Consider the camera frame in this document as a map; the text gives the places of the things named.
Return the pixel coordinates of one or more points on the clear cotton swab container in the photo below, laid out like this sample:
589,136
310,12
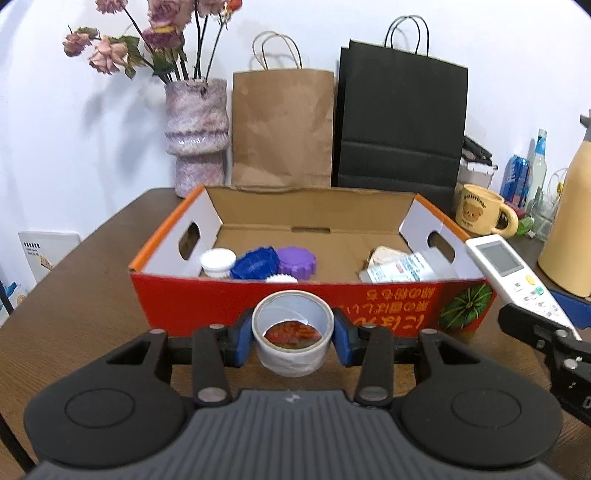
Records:
401,270

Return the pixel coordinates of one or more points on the black paper bag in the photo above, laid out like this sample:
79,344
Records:
397,115

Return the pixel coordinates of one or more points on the clear bottle blue cap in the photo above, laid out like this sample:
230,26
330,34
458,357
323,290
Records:
538,170

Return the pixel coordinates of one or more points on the yellow thermos jug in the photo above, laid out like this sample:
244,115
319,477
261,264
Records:
572,221

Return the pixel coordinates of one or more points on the white tape roll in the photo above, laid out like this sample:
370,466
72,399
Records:
291,364

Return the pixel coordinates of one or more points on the blue and white pack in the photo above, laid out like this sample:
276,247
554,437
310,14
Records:
9,300

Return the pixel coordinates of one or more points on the white remote control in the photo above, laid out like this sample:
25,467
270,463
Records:
503,263

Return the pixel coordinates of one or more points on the white plastic bottle cap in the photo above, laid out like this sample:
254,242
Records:
217,263

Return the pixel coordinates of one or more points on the brown paper bag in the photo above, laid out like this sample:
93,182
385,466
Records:
281,129

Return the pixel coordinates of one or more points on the yellow bear mug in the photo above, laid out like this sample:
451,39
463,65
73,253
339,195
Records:
475,210

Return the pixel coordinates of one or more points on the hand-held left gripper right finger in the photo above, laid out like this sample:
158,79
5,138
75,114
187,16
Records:
342,341

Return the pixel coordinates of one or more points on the small green plastic object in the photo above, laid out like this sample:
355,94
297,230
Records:
525,227

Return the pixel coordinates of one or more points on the blue drink can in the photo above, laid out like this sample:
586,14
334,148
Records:
513,180

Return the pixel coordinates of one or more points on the blue ribbed lid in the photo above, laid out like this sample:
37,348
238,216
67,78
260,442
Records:
254,265

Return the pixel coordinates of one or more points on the red cardboard box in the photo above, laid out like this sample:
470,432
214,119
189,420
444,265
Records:
184,300

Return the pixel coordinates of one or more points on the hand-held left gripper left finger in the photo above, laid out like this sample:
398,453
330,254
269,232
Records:
242,341

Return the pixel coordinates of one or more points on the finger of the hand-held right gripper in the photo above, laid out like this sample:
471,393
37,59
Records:
575,307
521,323

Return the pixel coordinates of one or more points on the white booklet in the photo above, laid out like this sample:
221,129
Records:
46,251

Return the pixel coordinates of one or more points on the clear container black clip lid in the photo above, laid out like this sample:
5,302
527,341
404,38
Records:
475,173

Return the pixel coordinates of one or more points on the dried pink flowers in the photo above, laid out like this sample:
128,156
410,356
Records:
161,41

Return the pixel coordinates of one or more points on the purple speckled vase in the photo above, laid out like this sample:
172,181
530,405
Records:
196,124

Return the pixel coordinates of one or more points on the purple ribbed lid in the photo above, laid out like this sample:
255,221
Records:
295,262

